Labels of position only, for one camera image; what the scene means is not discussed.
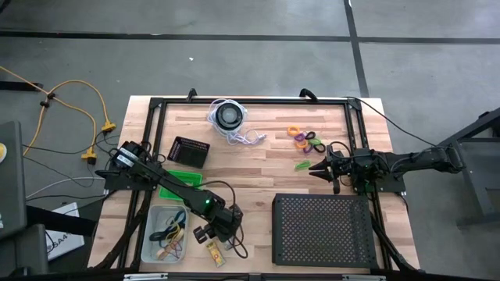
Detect black plastic basket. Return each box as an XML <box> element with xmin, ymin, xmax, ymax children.
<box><xmin>166</xmin><ymin>135</ymin><xmax>211</xmax><ymax>169</ymax></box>

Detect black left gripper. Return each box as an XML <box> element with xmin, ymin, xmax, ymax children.
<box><xmin>193</xmin><ymin>205</ymin><xmax>245</xmax><ymax>245</ymax></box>

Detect dark grey metal stand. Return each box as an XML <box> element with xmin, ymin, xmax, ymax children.
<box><xmin>437</xmin><ymin>106</ymin><xmax>500</xmax><ymax>228</ymax></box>

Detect red rubber band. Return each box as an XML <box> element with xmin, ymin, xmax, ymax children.
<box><xmin>170</xmin><ymin>240</ymin><xmax>187</xmax><ymax>259</ymax></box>

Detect white floor cable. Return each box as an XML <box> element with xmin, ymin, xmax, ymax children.
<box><xmin>25</xmin><ymin>176</ymin><xmax>106</xmax><ymax>200</ymax></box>

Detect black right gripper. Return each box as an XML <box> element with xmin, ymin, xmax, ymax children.
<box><xmin>308</xmin><ymin>142</ymin><xmax>355</xmax><ymax>195</ymax></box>

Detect green plastic basket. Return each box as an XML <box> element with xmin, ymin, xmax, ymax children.
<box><xmin>159</xmin><ymin>169</ymin><xmax>204</xmax><ymax>202</ymax></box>

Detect black floor bar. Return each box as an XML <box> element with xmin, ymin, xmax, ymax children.
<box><xmin>0</xmin><ymin>80</ymin><xmax>45</xmax><ymax>93</ymax></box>

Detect black left wrist camera cable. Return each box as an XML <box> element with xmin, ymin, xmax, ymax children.
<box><xmin>197</xmin><ymin>179</ymin><xmax>249</xmax><ymax>260</ymax></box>

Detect clear plastic bin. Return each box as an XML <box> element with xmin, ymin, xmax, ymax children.
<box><xmin>140</xmin><ymin>204</ymin><xmax>190</xmax><ymax>265</ymax></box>

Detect black perforated metal shelf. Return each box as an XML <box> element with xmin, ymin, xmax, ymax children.
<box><xmin>272</xmin><ymin>192</ymin><xmax>379</xmax><ymax>269</ymax></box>

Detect yellow extension cord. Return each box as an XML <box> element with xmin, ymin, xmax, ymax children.
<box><xmin>0</xmin><ymin>65</ymin><xmax>117</xmax><ymax>165</ymax></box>

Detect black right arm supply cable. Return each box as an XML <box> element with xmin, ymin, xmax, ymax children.
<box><xmin>343</xmin><ymin>95</ymin><xmax>435</xmax><ymax>148</ymax></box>

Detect dark brown rubber band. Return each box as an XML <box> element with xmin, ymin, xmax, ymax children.
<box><xmin>166</xmin><ymin>212</ymin><xmax>188</xmax><ymax>229</ymax></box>

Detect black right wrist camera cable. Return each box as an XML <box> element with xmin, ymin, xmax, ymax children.
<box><xmin>330</xmin><ymin>139</ymin><xmax>395</xmax><ymax>162</ymax></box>

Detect dark grey rubber band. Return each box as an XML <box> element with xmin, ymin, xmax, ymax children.
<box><xmin>148</xmin><ymin>229</ymin><xmax>175</xmax><ymax>243</ymax></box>

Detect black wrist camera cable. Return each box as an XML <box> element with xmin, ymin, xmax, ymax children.
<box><xmin>197</xmin><ymin>179</ymin><xmax>249</xmax><ymax>260</ymax></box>
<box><xmin>330</xmin><ymin>139</ymin><xmax>395</xmax><ymax>162</ymax></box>

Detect thin black floor cable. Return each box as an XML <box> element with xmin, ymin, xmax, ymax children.
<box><xmin>21</xmin><ymin>134</ymin><xmax>120</xmax><ymax>156</ymax></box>
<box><xmin>23</xmin><ymin>155</ymin><xmax>106</xmax><ymax>189</ymax></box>

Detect black flat bar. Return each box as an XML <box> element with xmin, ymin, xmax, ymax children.
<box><xmin>25</xmin><ymin>205</ymin><xmax>97</xmax><ymax>237</ymax></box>

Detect dark grey box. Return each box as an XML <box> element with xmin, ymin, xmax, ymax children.
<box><xmin>0</xmin><ymin>223</ymin><xmax>50</xmax><ymax>278</ymax></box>

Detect tan rubber band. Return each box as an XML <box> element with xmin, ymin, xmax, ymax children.
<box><xmin>155</xmin><ymin>244</ymin><xmax>177</xmax><ymax>261</ymax></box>
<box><xmin>158</xmin><ymin>238</ymin><xmax>183</xmax><ymax>255</ymax></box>

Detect white lamp power cord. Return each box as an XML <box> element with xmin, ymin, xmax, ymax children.
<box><xmin>206</xmin><ymin>98</ymin><xmax>269</xmax><ymax>146</ymax></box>

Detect black crossbeam with silver brackets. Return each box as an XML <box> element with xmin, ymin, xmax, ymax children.
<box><xmin>0</xmin><ymin>268</ymin><xmax>500</xmax><ymax>281</ymax></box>

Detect dark grey case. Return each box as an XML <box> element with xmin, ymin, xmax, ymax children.
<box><xmin>0</xmin><ymin>119</ymin><xmax>28</xmax><ymax>241</ymax></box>

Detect white printed box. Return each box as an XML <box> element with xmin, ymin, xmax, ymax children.
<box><xmin>45</xmin><ymin>201</ymin><xmax>85</xmax><ymax>261</ymax></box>

